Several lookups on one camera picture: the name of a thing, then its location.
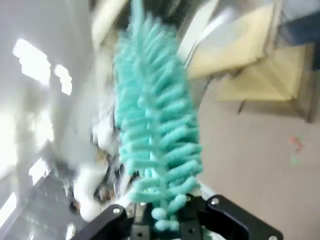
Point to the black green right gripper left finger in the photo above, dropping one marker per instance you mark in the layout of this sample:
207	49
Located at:
115	220

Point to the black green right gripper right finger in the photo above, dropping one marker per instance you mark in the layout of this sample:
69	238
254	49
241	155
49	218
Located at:
225	220

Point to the teal chenille duster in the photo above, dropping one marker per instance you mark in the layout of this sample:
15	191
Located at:
160	125

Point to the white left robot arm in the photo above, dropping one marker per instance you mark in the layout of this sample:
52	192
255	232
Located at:
87	190

